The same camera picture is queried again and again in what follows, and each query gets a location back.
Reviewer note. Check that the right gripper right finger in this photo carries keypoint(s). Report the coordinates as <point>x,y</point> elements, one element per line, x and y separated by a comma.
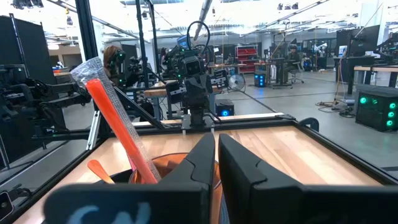
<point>280,202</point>

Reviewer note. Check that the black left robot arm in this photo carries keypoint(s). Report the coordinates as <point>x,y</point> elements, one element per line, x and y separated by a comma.
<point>197,116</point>

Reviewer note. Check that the aluminium bracket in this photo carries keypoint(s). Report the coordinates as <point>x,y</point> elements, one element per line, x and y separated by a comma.
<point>93,130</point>

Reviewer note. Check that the black computer with blue light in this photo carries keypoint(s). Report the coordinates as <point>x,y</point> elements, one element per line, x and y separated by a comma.
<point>224,108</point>
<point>260,79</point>

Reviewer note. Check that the black divider panel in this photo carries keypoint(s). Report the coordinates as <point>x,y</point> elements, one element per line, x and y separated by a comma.
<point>31,46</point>

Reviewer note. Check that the black computer with green lights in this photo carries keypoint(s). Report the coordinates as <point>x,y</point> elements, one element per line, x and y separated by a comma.
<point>377,109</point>

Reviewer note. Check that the red parts shelf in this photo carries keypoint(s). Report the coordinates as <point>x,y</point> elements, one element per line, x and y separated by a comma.
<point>247,59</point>

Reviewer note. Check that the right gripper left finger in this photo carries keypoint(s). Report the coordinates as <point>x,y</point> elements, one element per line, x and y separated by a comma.
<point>174,196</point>

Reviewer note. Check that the grey table-level camera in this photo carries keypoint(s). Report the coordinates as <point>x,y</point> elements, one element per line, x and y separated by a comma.
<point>5,205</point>

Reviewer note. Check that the orange faceted plastic cup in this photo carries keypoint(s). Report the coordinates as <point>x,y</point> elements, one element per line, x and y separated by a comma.
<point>169,165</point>

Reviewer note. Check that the black table frame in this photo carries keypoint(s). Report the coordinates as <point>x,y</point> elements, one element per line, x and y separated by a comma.
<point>85,31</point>

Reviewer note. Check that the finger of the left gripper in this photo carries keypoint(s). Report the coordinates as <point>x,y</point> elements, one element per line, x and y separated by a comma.
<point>220,79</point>
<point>175,92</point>

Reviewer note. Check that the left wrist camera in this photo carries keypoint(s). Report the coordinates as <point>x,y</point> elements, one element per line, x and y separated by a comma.
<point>193,66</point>

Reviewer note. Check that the red straw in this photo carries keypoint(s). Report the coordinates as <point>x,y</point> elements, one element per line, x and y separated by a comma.
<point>121,130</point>

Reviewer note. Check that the wooden workbench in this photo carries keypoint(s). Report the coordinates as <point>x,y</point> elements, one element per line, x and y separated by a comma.
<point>158,92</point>

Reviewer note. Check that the floor fan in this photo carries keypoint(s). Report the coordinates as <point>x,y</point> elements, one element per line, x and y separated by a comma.
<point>237,82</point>

